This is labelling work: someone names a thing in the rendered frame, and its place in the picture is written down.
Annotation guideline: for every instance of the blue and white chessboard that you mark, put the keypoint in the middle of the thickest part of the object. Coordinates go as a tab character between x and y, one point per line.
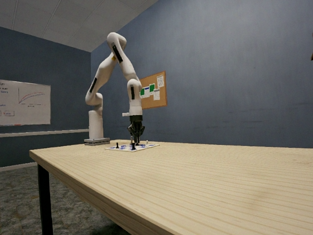
128	147

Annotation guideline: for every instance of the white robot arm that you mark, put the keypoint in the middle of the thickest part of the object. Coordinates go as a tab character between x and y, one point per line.
117	44

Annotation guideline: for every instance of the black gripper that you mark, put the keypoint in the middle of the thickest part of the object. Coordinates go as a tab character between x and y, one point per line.
136	128

